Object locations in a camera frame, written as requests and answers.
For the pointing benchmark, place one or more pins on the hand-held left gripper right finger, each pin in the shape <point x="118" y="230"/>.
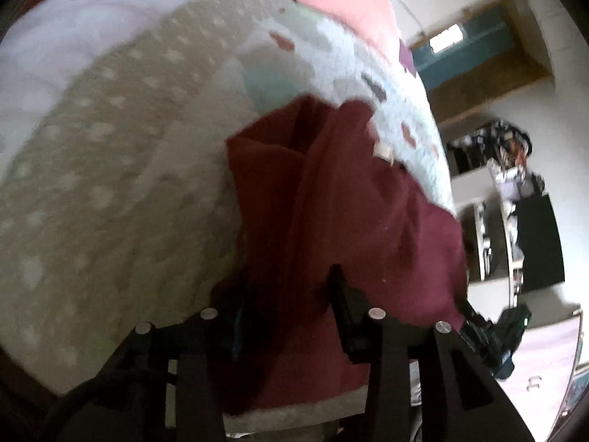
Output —
<point x="343" y="317"/>

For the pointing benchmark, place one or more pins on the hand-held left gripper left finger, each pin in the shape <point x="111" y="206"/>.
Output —
<point x="235" y="331"/>

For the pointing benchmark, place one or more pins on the maroon fleece garment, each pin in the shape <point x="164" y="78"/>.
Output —
<point x="349" y="202"/>

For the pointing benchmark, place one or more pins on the dark green cloth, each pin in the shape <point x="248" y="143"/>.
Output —
<point x="499" y="340"/>

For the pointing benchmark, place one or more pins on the beige dotted blanket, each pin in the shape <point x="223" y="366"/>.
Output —
<point x="119" y="202"/>

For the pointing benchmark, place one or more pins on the pink floor mat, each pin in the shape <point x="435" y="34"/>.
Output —
<point x="543" y="368"/>

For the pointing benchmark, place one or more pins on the cluttered shelf unit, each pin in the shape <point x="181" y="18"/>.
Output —
<point x="501" y="184"/>

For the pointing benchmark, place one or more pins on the black flat screen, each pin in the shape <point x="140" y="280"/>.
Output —
<point x="538" y="244"/>

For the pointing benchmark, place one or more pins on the white patterned quilt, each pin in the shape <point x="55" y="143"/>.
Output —
<point x="349" y="55"/>

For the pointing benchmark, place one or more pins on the purple cloth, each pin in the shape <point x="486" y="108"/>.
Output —
<point x="407" y="57"/>

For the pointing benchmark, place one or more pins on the teal door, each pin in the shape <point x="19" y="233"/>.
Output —
<point x="464" y="50"/>

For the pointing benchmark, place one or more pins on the pink cloth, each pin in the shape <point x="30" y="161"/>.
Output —
<point x="349" y="0"/>

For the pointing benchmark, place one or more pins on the white bed sheet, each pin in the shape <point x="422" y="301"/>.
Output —
<point x="78" y="41"/>

